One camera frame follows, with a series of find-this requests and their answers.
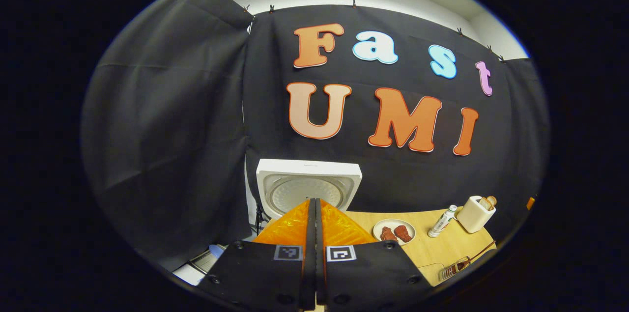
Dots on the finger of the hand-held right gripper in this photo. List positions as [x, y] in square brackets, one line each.
[530, 203]

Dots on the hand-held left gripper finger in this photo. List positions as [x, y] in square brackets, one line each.
[320, 253]
[309, 253]

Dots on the brown wooden spoon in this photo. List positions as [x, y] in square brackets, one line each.
[479, 253]

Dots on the white rice cooker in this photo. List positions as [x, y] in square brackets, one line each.
[304, 172]

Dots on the toast bread slice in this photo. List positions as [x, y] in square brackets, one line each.
[484, 204]
[492, 200]

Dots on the white toaster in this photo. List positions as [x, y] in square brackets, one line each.
[471, 218]

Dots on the black tripod stand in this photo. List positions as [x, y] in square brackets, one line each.
[259, 218]

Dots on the brown steak piece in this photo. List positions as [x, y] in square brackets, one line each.
[388, 234]
[403, 233]

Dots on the white oval plate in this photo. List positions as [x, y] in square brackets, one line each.
[393, 222]

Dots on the white drink bottle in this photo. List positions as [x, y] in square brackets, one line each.
[441, 222]

